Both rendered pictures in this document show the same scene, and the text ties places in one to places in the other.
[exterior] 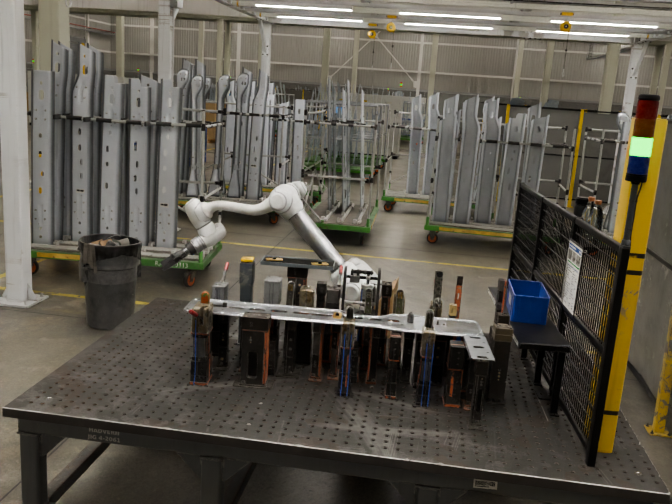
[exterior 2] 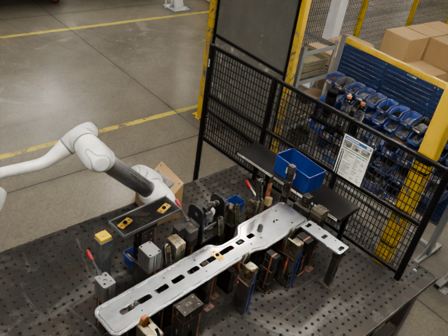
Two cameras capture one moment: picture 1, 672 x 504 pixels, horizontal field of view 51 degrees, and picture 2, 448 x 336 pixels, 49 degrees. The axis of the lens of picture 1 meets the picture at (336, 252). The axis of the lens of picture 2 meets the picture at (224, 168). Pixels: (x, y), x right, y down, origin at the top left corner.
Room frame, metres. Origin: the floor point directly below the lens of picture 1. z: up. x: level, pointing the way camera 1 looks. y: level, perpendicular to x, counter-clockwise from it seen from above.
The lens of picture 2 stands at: (1.99, 1.52, 2.90)
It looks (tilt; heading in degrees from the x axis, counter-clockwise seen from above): 35 degrees down; 308
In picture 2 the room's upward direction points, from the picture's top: 10 degrees clockwise
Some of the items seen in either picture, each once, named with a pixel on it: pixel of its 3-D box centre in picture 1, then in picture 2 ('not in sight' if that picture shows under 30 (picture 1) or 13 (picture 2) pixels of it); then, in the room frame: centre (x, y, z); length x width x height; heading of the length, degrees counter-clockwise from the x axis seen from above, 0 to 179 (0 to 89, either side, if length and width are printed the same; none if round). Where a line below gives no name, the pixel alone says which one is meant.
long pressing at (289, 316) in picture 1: (332, 316); (215, 258); (3.13, -0.01, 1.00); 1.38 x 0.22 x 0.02; 87
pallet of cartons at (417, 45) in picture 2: not in sight; (424, 73); (4.00, -5.01, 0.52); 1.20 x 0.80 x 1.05; 80
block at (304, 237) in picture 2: (454, 373); (299, 254); (2.92, -0.56, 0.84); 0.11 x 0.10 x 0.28; 177
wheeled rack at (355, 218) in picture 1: (344, 172); not in sight; (10.25, -0.04, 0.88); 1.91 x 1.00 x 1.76; 174
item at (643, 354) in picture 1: (655, 262); (247, 57); (4.85, -2.24, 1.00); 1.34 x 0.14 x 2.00; 173
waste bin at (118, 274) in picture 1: (110, 281); not in sight; (5.60, 1.84, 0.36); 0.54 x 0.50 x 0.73; 173
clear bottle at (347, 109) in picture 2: (588, 218); (345, 110); (3.18, -1.14, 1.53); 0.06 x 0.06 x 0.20
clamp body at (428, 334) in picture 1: (425, 365); (289, 262); (2.91, -0.42, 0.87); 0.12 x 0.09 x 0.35; 177
